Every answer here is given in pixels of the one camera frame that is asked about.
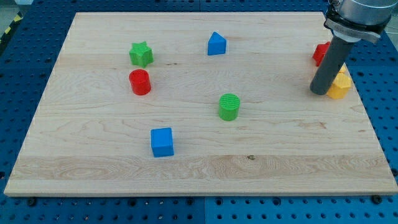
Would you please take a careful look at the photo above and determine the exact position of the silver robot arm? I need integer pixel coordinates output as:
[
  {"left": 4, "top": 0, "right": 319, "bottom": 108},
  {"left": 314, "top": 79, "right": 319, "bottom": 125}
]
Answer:
[{"left": 324, "top": 0, "right": 397, "bottom": 44}]

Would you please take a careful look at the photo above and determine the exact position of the green cylinder block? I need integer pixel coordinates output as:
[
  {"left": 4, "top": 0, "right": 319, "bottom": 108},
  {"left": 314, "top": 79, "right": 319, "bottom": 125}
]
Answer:
[{"left": 218, "top": 93, "right": 240, "bottom": 121}]

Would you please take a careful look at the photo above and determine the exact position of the blue cube block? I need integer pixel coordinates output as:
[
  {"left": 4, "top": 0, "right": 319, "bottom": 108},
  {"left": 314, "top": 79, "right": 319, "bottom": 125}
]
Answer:
[{"left": 150, "top": 128, "right": 174, "bottom": 157}]

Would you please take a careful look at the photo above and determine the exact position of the light wooden board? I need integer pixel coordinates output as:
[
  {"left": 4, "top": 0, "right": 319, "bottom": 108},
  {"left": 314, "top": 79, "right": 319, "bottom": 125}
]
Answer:
[{"left": 4, "top": 12, "right": 397, "bottom": 197}]

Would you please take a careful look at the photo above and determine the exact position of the red cylinder block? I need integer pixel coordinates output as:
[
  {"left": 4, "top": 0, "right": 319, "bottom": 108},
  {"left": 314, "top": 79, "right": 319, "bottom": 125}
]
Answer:
[{"left": 129, "top": 69, "right": 151, "bottom": 95}]

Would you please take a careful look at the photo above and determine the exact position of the blue triangle block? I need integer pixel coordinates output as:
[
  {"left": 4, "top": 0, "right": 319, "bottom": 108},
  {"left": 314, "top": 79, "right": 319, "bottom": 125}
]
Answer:
[{"left": 207, "top": 32, "right": 227, "bottom": 55}]

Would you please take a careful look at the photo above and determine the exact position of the green star block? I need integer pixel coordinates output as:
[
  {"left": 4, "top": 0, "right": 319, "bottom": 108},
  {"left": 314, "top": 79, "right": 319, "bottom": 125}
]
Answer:
[{"left": 129, "top": 41, "right": 154, "bottom": 68}]

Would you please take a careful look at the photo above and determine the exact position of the red block behind rod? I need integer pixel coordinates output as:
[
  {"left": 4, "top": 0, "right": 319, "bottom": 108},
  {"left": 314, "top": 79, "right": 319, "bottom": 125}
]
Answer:
[{"left": 312, "top": 42, "right": 330, "bottom": 67}]

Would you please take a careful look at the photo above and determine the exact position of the yellow hexagon block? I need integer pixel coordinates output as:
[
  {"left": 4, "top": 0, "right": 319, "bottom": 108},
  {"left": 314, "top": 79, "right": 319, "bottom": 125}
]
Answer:
[{"left": 326, "top": 64, "right": 352, "bottom": 100}]

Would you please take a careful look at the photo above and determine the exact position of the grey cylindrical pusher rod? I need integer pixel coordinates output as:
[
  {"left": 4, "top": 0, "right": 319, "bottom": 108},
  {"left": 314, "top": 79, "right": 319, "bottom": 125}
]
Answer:
[{"left": 310, "top": 36, "right": 354, "bottom": 95}]

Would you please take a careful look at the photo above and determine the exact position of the yellow black hazard tape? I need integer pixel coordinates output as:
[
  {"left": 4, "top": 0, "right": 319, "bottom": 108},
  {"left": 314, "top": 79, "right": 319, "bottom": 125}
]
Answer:
[{"left": 1, "top": 12, "right": 24, "bottom": 45}]

